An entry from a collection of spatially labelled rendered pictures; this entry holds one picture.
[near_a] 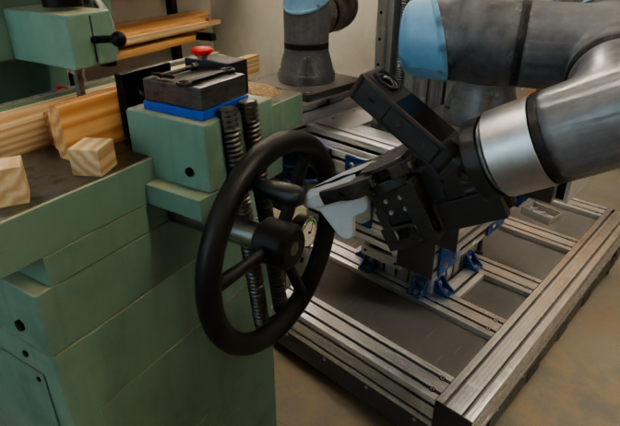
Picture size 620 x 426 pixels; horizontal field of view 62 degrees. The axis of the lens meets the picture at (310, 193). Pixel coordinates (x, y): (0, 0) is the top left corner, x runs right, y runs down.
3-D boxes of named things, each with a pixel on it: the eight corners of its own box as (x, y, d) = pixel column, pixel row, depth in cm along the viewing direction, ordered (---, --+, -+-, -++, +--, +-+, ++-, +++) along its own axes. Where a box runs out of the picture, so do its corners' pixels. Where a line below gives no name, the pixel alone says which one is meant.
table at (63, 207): (44, 320, 48) (29, 266, 45) (-113, 232, 62) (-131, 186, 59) (348, 131, 94) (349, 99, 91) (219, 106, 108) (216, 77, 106)
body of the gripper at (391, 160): (383, 254, 49) (506, 228, 41) (343, 174, 48) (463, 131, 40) (412, 219, 55) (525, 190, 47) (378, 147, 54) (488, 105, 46)
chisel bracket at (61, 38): (78, 82, 68) (65, 15, 65) (16, 69, 75) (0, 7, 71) (123, 71, 74) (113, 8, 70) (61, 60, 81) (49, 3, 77)
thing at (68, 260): (51, 288, 59) (42, 258, 57) (-48, 238, 68) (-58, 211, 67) (259, 168, 89) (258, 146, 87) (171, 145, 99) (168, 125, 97)
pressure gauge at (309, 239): (301, 263, 97) (301, 225, 93) (284, 256, 99) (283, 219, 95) (318, 247, 102) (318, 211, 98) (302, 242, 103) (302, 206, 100)
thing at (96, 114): (69, 160, 66) (57, 107, 63) (60, 158, 67) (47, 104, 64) (194, 113, 84) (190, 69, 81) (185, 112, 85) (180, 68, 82)
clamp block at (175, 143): (208, 195, 64) (201, 126, 60) (132, 172, 70) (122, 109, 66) (276, 157, 75) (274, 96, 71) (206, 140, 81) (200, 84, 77)
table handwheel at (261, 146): (361, 228, 82) (268, 397, 68) (259, 198, 91) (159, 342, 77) (323, 82, 61) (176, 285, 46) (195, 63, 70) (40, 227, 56)
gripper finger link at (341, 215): (308, 253, 55) (378, 235, 49) (283, 204, 54) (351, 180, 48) (323, 239, 58) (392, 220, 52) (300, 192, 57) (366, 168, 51)
